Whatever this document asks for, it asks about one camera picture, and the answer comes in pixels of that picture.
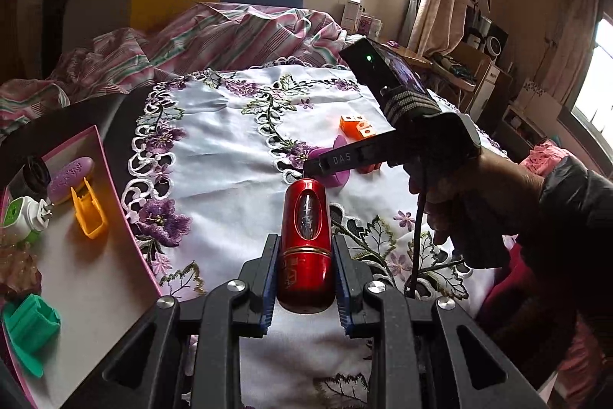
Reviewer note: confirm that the person's right hand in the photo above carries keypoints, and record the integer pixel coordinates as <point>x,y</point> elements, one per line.
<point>474,198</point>

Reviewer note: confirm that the green plastic spool toy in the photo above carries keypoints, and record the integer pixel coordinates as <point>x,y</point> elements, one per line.
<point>30,326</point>

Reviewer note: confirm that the purple patterned oval case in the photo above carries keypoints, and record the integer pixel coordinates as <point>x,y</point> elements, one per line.
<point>70,177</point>

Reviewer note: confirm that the red metallic flashlight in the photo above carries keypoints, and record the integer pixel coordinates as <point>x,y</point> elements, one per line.
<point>305,268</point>

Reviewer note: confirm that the striped pink green blanket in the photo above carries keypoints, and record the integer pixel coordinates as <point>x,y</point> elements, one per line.
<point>224,36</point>

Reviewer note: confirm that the wooden side desk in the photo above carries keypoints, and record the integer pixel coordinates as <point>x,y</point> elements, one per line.
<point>410,57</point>

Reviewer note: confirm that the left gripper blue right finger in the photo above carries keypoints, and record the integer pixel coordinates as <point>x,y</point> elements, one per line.
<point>343,266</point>

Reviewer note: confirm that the white box on desk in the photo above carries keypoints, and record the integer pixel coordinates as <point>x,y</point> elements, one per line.
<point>352,12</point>

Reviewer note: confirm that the wooden shelf with clutter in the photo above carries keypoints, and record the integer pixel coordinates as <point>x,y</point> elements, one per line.
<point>469,77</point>

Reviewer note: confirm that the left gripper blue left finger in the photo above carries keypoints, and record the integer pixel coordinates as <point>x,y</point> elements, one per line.
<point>268,267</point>

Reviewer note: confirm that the magenta funnel cup toy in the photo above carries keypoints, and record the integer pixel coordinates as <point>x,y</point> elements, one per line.
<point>329,176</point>

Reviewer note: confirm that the green white plug-in device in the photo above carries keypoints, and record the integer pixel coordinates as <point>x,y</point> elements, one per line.
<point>24,221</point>

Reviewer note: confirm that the pink jar on desk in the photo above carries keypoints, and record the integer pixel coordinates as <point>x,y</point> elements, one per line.
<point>369,26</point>

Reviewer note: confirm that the pink fabric heap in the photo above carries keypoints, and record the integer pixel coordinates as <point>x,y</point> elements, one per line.
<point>544,157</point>

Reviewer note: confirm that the orange plastic clip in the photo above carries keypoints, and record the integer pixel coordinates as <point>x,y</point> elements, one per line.
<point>88,211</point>

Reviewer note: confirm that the pink white tray box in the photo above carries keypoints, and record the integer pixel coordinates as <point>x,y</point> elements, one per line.
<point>99,287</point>

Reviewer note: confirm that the dark jacket right forearm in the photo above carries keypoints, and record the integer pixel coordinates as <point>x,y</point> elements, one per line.
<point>561,262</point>

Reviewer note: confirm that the black camera box green light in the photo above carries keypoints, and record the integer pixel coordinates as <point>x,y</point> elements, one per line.
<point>398,91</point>

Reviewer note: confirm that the small red plastic piece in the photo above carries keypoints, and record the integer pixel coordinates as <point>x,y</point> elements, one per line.
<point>368,168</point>

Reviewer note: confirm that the brown amber toothed comb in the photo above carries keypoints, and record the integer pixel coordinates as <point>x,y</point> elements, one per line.
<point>19,274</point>

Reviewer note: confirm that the black grey cap bottle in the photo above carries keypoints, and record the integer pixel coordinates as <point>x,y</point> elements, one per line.
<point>31,180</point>

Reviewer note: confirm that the orange cube block toy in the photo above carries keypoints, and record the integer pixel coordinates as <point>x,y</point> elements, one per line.
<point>355,127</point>

